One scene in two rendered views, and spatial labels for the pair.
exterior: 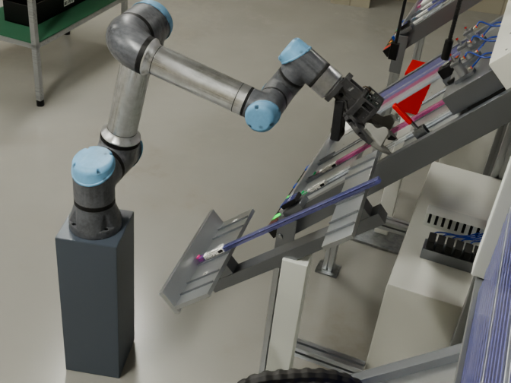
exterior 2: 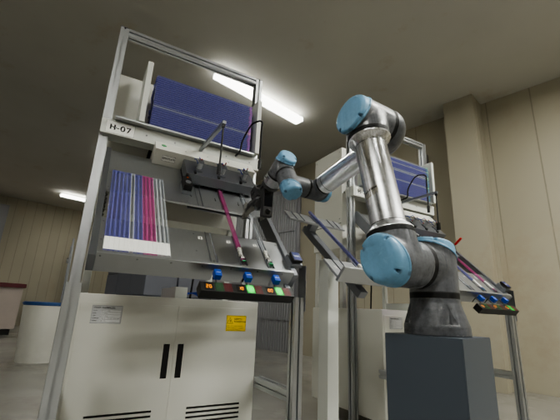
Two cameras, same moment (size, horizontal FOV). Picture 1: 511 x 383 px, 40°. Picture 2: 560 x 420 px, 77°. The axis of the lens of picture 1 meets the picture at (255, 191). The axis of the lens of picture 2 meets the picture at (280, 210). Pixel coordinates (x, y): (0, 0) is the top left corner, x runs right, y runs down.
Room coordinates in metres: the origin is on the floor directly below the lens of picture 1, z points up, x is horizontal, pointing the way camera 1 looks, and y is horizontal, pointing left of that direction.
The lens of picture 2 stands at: (2.56, 0.77, 0.59)
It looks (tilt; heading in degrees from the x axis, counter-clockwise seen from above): 16 degrees up; 223
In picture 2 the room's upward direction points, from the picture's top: 3 degrees clockwise
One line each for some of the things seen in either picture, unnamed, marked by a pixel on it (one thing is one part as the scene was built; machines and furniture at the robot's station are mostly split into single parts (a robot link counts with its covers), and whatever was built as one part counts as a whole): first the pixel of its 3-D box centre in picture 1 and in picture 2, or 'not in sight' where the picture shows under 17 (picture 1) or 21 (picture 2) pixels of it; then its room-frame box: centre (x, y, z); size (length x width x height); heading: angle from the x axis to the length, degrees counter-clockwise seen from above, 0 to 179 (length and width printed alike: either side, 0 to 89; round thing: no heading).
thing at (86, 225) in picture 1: (95, 210); (435, 313); (1.63, 0.45, 0.60); 0.15 x 0.15 x 0.10
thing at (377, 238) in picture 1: (400, 156); not in sight; (2.49, -0.57, 0.39); 0.24 x 0.24 x 0.78; 72
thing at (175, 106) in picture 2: not in sight; (202, 120); (1.64, -0.65, 1.52); 0.51 x 0.13 x 0.27; 162
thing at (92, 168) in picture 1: (94, 175); (430, 266); (1.64, 0.45, 0.72); 0.13 x 0.12 x 0.14; 166
